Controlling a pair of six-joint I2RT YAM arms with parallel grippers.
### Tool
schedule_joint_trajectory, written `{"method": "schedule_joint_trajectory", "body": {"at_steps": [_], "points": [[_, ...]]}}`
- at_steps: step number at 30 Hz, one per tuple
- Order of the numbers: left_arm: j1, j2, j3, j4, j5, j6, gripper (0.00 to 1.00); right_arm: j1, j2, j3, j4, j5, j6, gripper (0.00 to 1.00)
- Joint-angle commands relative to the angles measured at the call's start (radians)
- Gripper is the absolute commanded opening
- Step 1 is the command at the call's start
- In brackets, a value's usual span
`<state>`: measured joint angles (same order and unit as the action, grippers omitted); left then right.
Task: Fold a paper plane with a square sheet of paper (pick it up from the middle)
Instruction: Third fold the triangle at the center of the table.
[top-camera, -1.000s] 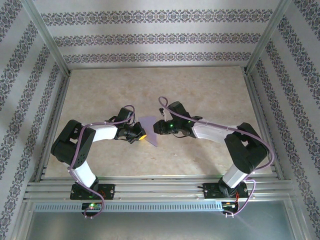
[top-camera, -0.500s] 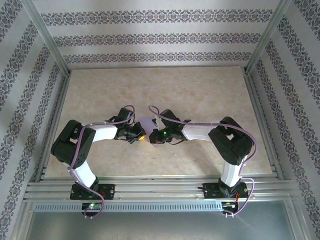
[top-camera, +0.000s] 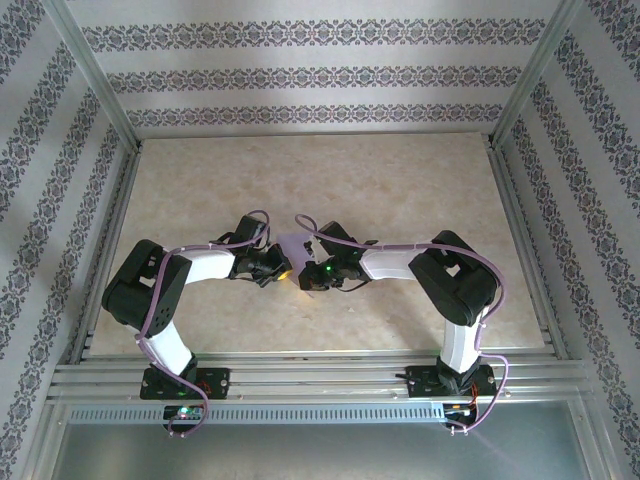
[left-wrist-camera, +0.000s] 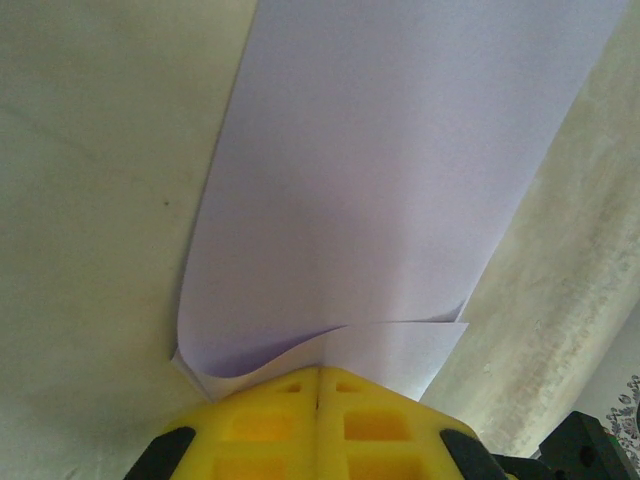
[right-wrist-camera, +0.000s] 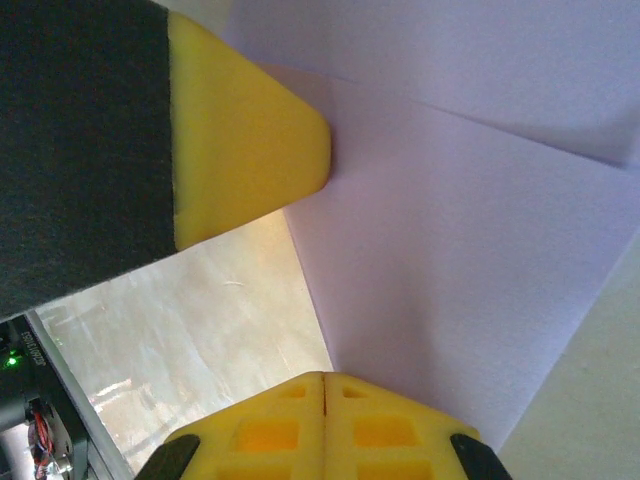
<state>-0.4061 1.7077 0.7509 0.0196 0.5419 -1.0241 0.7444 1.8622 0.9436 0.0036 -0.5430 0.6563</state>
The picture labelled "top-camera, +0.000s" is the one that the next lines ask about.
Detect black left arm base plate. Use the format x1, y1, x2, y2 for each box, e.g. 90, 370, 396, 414
139, 367, 232, 401

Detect aluminium left side rail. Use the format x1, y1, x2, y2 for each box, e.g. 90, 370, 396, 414
69, 142, 144, 364

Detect aluminium cross rail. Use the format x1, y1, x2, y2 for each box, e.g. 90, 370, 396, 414
47, 354, 592, 404

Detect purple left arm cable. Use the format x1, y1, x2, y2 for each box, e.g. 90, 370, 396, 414
134, 209, 272, 439

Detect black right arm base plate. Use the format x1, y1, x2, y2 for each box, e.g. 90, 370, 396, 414
407, 364, 499, 400

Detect purple paper sheet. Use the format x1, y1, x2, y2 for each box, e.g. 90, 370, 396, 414
277, 230, 324, 301

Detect controller board with red wires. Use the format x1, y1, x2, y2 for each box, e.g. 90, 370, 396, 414
442, 401, 480, 420

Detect aluminium frame post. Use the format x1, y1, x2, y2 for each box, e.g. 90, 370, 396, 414
42, 0, 141, 146
492, 0, 584, 146

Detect aluminium right frame post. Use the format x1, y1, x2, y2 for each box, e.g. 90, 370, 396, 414
492, 0, 584, 146

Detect aluminium left frame post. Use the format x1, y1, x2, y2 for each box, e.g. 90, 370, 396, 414
42, 0, 141, 146

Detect grey slotted cable duct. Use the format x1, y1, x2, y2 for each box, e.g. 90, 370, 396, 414
67, 403, 446, 425

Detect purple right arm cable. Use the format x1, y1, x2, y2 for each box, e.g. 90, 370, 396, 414
294, 214, 512, 435

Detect grey metal panel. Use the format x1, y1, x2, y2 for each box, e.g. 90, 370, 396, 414
49, 422, 592, 480

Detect controller board with green light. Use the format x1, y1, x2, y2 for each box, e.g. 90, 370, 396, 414
163, 404, 204, 421

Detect aluminium right side rail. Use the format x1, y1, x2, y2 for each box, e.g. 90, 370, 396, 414
484, 139, 569, 359

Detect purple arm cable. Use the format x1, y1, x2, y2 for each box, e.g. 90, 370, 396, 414
294, 214, 512, 435
134, 209, 272, 439

